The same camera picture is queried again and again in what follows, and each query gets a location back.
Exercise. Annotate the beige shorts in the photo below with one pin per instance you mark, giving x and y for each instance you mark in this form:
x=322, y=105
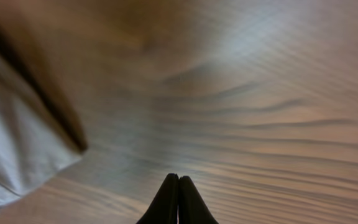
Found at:
x=36, y=141

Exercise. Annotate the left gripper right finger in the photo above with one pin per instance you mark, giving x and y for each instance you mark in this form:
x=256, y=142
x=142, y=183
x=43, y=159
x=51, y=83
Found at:
x=191, y=206

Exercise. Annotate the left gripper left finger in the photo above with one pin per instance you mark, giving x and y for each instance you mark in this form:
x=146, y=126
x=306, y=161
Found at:
x=164, y=206

